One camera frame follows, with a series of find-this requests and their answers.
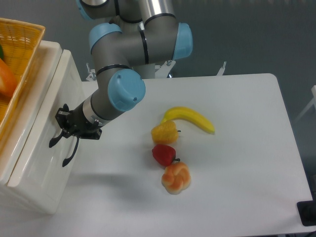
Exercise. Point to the black lower drawer handle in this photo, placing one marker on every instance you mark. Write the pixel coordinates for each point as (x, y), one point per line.
(66, 161)

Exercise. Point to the white drawer cabinet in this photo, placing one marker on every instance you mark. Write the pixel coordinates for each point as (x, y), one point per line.
(38, 81)

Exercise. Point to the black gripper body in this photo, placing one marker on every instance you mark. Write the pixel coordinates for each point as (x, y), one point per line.
(84, 123)

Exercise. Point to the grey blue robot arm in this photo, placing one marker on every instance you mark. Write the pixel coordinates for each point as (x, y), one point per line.
(141, 32)

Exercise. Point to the yellow bell pepper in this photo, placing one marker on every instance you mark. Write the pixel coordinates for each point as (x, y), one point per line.
(165, 133)

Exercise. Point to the black device at edge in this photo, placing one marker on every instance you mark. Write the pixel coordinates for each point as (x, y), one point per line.
(307, 212)

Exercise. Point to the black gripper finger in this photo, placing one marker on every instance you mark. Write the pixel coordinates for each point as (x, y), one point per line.
(62, 117)
(70, 131)

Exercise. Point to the yellow woven basket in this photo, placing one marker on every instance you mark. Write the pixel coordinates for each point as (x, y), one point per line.
(19, 41)

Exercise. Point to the white frame at right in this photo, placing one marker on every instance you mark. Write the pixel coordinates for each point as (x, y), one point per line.
(310, 105)

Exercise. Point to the knotted bread roll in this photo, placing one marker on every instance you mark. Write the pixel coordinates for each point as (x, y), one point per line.
(176, 178)

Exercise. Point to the yellow banana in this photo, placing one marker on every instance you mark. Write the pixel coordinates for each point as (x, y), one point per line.
(191, 116)

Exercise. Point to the red bell pepper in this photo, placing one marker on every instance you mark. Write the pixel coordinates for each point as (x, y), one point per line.
(165, 155)

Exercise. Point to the orange baguette loaf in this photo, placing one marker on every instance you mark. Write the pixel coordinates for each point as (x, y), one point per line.
(8, 82)

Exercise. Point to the green pepper in basket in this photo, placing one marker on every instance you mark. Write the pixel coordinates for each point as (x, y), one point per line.
(1, 53)

